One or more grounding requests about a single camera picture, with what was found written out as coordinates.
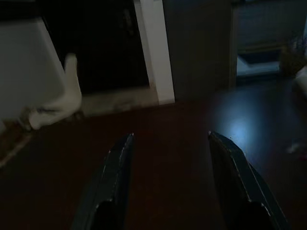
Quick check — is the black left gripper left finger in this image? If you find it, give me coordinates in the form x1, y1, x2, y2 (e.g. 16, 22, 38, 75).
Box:
71, 133, 135, 230

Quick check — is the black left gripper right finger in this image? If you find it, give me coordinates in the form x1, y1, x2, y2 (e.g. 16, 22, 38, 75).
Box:
208, 131, 291, 230

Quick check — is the white crumpled cloth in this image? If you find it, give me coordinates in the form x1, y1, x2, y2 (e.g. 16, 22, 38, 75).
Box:
28, 53, 83, 130

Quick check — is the dark grey door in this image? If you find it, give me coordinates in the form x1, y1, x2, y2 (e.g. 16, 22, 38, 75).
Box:
162, 0, 238, 101

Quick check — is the white door frame post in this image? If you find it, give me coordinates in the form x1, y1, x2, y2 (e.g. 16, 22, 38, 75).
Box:
133, 0, 176, 104

